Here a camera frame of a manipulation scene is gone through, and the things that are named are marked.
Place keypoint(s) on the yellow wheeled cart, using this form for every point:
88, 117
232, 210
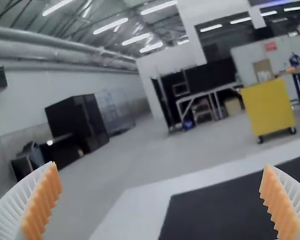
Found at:
267, 110

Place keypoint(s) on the grey metal frame table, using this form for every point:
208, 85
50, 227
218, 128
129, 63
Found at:
207, 92

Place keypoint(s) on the black mat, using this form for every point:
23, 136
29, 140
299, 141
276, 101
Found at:
215, 212

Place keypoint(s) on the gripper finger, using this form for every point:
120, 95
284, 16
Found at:
287, 205
17, 200

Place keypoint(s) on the grey ventilation duct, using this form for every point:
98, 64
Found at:
52, 47

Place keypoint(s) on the brown cardboard box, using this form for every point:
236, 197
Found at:
262, 71

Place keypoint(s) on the black cabinet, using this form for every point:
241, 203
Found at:
75, 120

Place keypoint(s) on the red sign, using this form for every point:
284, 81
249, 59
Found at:
270, 47

